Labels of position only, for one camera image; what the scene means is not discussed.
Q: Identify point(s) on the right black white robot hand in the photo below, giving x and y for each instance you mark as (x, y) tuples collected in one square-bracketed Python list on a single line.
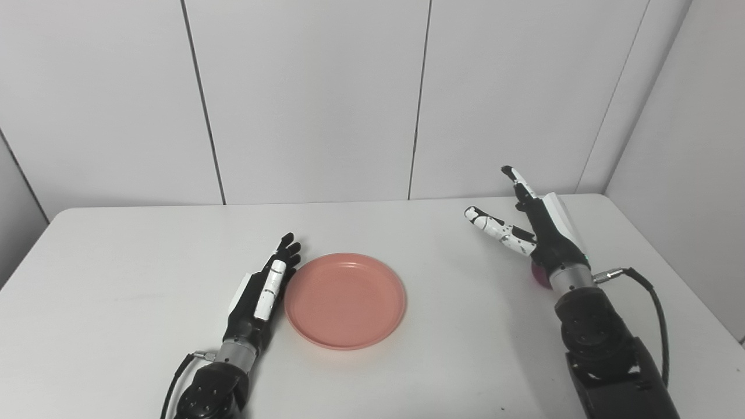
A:
[(553, 241)]

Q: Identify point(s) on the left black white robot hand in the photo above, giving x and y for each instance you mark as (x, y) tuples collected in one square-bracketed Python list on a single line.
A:
[(256, 308)]

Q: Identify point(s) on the red onion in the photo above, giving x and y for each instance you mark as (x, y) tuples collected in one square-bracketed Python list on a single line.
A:
[(540, 275)]

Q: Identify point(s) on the pink plastic plate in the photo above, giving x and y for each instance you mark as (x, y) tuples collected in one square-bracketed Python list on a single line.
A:
[(345, 299)]

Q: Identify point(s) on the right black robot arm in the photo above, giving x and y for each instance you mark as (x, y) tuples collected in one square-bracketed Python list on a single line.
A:
[(599, 343)]

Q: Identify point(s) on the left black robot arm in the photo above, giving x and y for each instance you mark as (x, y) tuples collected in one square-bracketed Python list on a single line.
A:
[(212, 387)]

